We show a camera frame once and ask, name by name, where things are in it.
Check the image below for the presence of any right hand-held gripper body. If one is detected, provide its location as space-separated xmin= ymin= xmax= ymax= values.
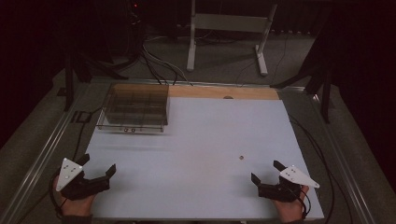
xmin=257 ymin=165 xmax=321 ymax=203

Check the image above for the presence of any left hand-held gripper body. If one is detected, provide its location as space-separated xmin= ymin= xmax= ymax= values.
xmin=55 ymin=157 xmax=111 ymax=202

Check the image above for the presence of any person's left hand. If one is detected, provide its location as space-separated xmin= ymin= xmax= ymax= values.
xmin=52 ymin=175 xmax=96 ymax=217

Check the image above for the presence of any person's right hand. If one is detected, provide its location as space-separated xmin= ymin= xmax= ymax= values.
xmin=273 ymin=185 xmax=310 ymax=223

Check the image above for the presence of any clear plastic compartment box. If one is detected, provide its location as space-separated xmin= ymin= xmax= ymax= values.
xmin=95 ymin=82 xmax=171 ymax=134

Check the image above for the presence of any black tripod stand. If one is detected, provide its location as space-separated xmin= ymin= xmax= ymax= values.
xmin=269 ymin=31 xmax=332 ymax=124
xmin=57 ymin=46 xmax=129 ymax=113

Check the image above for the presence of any white metal stand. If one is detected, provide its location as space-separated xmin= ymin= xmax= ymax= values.
xmin=186 ymin=0 xmax=278 ymax=77

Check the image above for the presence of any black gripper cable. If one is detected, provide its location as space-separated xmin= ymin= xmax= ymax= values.
xmin=289 ymin=186 xmax=312 ymax=220
xmin=48 ymin=174 xmax=68 ymax=218

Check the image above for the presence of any aluminium frame rail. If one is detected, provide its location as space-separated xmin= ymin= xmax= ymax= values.
xmin=0 ymin=83 xmax=92 ymax=224
xmin=310 ymin=92 xmax=376 ymax=224

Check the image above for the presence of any white cable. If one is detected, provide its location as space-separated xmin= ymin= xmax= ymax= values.
xmin=141 ymin=35 xmax=194 ymax=87

